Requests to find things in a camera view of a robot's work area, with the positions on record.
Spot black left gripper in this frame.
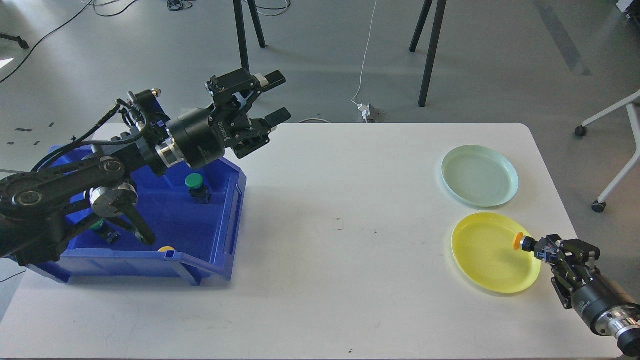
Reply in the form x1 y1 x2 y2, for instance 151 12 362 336
167 68 291 170

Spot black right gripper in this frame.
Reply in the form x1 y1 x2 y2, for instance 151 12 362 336
549 234 638 331

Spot yellow push button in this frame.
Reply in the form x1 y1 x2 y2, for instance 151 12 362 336
512 232 559 264

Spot green push button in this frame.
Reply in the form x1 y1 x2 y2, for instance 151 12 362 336
183 172 211 205
89 219 121 245

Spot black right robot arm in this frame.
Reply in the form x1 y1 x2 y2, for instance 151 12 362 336
547 234 640 358

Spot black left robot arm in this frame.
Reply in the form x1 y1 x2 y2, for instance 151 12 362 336
0 68 291 267

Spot yellow plate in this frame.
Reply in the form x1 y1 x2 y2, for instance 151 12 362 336
451 212 542 294

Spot light green plate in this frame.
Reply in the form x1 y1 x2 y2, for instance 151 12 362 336
439 145 520 208

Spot yellow button bin front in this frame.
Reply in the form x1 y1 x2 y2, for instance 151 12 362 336
157 246 176 253

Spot black tripod left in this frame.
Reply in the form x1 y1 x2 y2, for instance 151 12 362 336
232 0 267 72

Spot black tripod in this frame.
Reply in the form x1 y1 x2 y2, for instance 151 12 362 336
232 0 267 72
409 0 448 108

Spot white power adapter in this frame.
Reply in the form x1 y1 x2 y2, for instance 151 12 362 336
357 104 385 124

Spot blue plastic bin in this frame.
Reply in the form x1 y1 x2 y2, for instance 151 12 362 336
28 158 247 286

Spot black tripod right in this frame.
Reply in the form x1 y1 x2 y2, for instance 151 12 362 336
409 0 448 108

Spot white cable on floor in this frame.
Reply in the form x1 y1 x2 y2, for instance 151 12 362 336
298 0 379 124

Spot black floor cable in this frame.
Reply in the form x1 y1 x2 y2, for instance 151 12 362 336
0 0 138 83

